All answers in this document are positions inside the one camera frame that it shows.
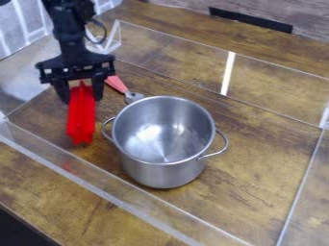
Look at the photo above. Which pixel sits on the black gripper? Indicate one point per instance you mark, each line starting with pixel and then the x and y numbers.
pixel 88 66

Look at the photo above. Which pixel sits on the red plastic bar object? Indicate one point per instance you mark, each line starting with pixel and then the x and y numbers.
pixel 80 120

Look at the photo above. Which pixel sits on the silver metal pot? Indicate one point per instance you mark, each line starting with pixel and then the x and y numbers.
pixel 162 134

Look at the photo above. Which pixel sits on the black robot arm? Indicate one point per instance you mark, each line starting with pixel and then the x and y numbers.
pixel 69 15

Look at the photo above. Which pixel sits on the black strip on table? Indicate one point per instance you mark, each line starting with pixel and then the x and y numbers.
pixel 251 20

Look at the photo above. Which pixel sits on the red handled metal spoon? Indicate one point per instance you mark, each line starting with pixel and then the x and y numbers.
pixel 119 86

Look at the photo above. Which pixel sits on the clear acrylic enclosure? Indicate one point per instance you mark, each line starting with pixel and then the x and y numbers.
pixel 215 162

